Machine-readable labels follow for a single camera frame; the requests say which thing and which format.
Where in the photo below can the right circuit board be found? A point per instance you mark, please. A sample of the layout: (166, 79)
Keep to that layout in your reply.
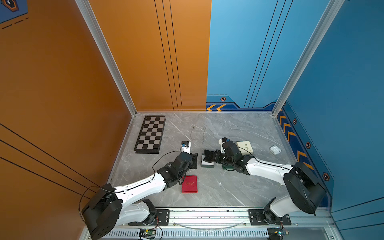
(276, 234)

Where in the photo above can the green jewelry box base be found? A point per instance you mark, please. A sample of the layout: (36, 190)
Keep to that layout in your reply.
(205, 164)

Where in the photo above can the aluminium corner post left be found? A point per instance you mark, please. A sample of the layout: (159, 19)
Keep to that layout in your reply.
(99, 38)

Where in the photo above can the left circuit board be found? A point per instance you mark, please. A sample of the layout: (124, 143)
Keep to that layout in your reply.
(147, 234)

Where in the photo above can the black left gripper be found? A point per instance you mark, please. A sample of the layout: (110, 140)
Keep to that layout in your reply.
(193, 159)

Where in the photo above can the clear plastic earphone case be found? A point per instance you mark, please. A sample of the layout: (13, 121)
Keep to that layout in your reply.
(275, 150)

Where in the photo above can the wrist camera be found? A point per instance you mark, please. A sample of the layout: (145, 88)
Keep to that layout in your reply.
(185, 147)
(229, 148)

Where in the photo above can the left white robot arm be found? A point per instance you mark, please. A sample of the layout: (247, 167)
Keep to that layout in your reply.
(115, 206)

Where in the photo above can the aluminium corner post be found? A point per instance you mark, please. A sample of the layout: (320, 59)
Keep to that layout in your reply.
(99, 38)
(317, 36)

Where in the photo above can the circuit board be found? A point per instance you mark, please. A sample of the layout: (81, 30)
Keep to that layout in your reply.
(276, 234)
(147, 234)

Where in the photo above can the black white chessboard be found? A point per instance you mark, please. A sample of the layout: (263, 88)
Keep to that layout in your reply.
(150, 135)

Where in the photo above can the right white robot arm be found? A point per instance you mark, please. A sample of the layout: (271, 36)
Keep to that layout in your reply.
(305, 190)

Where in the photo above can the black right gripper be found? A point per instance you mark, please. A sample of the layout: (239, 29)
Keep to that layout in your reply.
(215, 158)

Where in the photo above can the red booklet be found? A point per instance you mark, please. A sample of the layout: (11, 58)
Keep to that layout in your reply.
(190, 185)

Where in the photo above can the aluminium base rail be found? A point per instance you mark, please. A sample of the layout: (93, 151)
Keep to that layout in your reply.
(205, 218)

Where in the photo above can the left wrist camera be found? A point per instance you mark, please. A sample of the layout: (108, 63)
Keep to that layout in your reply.
(185, 147)

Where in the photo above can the aluminium corner post right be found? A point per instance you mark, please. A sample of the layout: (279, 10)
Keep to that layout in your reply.
(317, 36)

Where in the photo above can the green booklet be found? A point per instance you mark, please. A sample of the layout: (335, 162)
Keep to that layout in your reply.
(228, 168)

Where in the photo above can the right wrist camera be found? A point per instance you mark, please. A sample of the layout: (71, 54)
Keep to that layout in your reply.
(229, 148)

